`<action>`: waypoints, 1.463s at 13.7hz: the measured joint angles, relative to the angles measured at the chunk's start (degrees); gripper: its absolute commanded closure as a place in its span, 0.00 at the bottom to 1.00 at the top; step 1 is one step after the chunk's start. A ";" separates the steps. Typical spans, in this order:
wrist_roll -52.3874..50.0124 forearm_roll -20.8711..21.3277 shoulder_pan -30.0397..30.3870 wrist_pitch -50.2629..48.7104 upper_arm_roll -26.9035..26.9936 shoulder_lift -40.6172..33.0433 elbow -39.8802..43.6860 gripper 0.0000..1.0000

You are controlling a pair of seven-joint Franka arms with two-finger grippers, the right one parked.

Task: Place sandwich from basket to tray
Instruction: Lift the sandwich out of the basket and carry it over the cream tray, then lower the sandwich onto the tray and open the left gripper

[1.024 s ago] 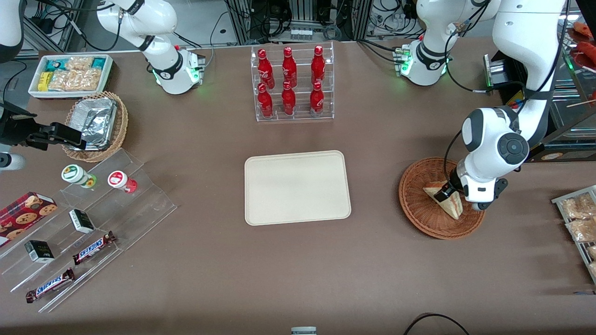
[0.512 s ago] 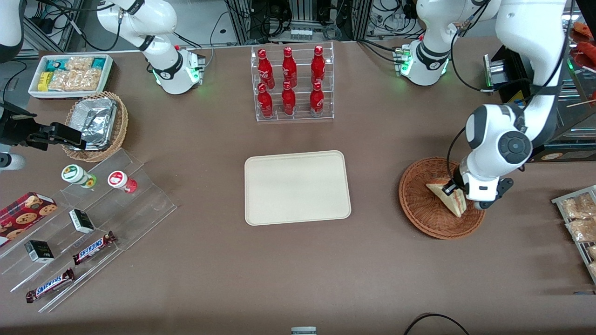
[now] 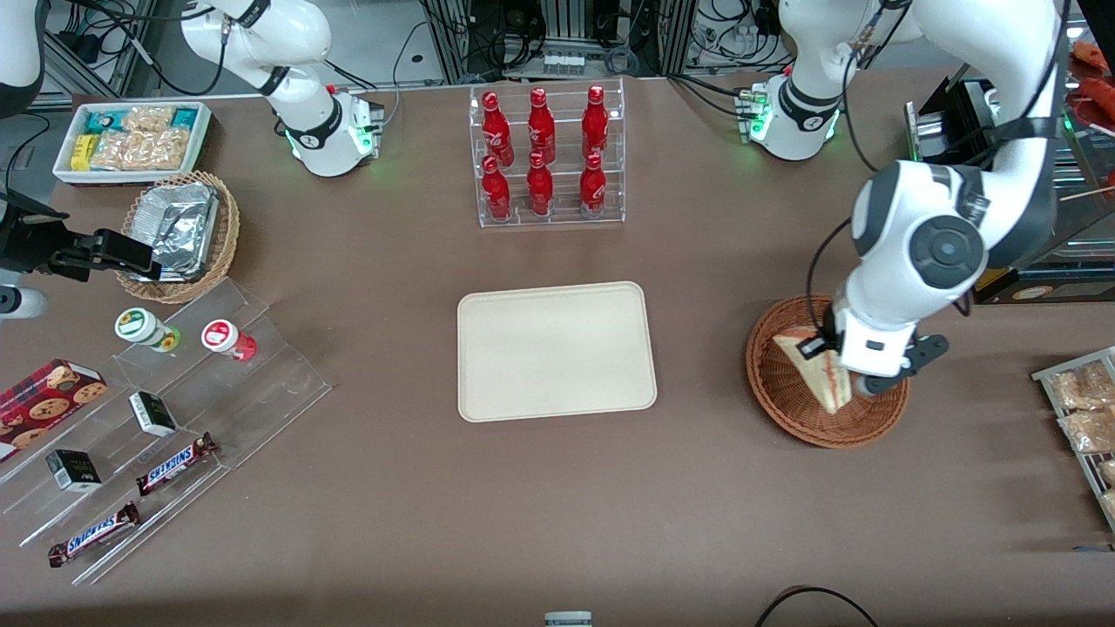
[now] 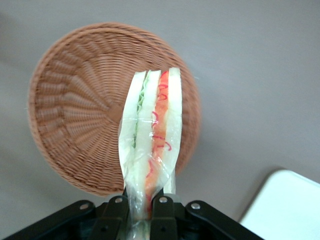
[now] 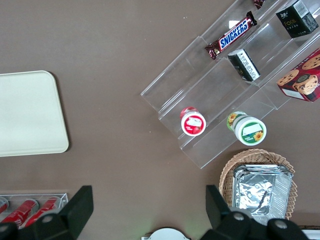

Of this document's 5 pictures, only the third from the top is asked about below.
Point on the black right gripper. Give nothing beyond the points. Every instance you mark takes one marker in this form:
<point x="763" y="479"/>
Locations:
<point x="35" y="244"/>

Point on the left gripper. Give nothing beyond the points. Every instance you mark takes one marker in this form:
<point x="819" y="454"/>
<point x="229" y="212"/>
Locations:
<point x="826" y="337"/>

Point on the triangular sandwich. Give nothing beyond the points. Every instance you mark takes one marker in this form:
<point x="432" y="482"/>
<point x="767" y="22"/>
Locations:
<point x="810" y="373"/>

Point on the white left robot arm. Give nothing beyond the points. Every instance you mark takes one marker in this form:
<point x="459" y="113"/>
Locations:
<point x="945" y="252"/>

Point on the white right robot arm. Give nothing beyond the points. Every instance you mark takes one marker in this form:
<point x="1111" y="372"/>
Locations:
<point x="287" y="35"/>

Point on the round brown wicker basket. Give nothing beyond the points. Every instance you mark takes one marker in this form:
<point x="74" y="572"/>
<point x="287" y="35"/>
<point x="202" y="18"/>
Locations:
<point x="784" y="409"/>

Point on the light wicker basket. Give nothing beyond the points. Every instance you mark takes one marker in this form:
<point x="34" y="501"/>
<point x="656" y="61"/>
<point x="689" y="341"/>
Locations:
<point x="228" y="231"/>

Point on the beige rectangular tray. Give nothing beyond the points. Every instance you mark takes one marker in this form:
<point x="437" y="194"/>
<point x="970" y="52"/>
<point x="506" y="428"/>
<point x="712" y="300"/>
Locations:
<point x="523" y="348"/>

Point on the green lid cup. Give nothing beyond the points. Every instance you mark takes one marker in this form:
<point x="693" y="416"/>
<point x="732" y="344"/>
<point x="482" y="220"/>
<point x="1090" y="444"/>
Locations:
<point x="139" y="325"/>

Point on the aluminium foil container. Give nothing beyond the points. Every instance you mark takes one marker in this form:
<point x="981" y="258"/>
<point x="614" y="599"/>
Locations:
<point x="179" y="226"/>

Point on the white rectangular snack bin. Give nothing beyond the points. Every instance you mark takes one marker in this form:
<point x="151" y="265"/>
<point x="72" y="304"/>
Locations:
<point x="61" y="170"/>

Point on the yellow snack packet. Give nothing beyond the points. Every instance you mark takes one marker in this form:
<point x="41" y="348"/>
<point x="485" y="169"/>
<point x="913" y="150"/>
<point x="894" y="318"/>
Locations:
<point x="81" y="152"/>

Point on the large clear cracker bag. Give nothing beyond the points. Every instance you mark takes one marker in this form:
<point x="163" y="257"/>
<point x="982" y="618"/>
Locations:
<point x="139" y="150"/>

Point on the teal snack packet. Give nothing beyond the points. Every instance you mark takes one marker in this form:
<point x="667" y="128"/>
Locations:
<point x="185" y="117"/>
<point x="103" y="120"/>

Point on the red lid cup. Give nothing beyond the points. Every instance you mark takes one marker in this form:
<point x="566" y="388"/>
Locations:
<point x="222" y="335"/>

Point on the small clear cracker bag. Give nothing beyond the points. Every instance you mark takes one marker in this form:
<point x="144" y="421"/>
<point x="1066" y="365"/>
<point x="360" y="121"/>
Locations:
<point x="148" y="118"/>

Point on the red cookie box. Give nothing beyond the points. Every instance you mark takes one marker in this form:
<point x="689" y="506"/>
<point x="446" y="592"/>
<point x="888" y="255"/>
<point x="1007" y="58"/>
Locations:
<point x="43" y="405"/>

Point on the small black box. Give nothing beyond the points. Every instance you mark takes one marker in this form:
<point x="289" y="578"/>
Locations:
<point x="74" y="470"/>
<point x="152" y="414"/>

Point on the clear acrylic stepped shelf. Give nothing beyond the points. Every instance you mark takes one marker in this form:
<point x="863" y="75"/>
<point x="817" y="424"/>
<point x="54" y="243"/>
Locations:
<point x="261" y="392"/>

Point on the snickers bar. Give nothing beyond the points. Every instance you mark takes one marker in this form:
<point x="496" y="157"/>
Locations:
<point x="94" y="534"/>
<point x="174" y="464"/>

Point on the clear bag of snacks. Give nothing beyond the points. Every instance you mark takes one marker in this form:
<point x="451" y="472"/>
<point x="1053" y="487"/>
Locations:
<point x="1084" y="387"/>
<point x="1108" y="472"/>
<point x="1089" y="431"/>
<point x="1110" y="505"/>

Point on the red cola bottle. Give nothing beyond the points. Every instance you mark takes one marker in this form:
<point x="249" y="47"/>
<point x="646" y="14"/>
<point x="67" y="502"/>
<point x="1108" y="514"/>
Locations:
<point x="496" y="131"/>
<point x="595" y="122"/>
<point x="592" y="187"/>
<point x="540" y="187"/>
<point x="541" y="126"/>
<point x="496" y="192"/>

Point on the clear acrylic bottle rack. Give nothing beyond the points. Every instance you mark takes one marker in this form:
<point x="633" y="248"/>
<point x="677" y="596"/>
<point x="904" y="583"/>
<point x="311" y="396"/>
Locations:
<point x="562" y="222"/>

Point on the small grey device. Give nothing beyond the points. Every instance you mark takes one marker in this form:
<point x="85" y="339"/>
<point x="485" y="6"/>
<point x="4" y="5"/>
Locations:
<point x="568" y="620"/>

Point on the white power strip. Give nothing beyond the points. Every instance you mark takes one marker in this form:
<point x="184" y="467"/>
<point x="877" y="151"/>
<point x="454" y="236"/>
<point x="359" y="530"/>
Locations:
<point x="564" y="64"/>

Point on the aluminium equipment rack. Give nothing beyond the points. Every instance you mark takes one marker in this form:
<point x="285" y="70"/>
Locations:
<point x="566" y="26"/>

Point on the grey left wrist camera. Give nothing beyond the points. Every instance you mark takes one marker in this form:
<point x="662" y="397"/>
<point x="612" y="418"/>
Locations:
<point x="884" y="386"/>

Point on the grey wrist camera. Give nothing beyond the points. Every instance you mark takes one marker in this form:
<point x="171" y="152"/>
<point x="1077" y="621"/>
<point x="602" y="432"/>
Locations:
<point x="884" y="386"/>
<point x="22" y="303"/>

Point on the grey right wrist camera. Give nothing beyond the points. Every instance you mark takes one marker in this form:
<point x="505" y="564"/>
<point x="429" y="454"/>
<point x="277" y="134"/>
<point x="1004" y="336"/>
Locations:
<point x="22" y="303"/>

